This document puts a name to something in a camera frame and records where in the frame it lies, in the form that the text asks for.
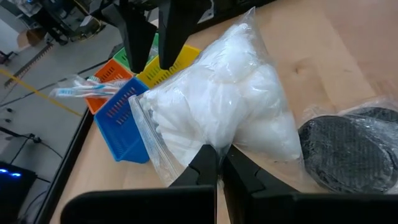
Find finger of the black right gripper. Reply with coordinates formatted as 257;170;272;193
157;0;213;71
119;0;158;74

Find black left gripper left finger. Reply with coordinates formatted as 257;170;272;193
60;144;218;224

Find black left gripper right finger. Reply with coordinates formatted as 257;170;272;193
222;144;398;224

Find clear bag of black pads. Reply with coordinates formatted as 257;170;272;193
297;114;398;195
340;105;398;125

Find clear bag of toothbrushes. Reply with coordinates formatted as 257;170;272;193
49;75;129;100

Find clear bag of white cotton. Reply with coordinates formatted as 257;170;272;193
128;6;305;187

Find green plastic basket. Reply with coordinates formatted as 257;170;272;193
112;32;160;72

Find yellow plastic basket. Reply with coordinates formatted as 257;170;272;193
136;44;202;90

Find orange plastic basket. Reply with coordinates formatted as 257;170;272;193
85;58;135;115

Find blue plastic basket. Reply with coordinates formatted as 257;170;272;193
93;77;151;164

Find computer tower blue lights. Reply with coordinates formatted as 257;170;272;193
0;161;37;224

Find yellow cable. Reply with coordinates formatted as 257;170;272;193
0;67;84;118

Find black floor cable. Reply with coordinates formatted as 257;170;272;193
0;126;63;159

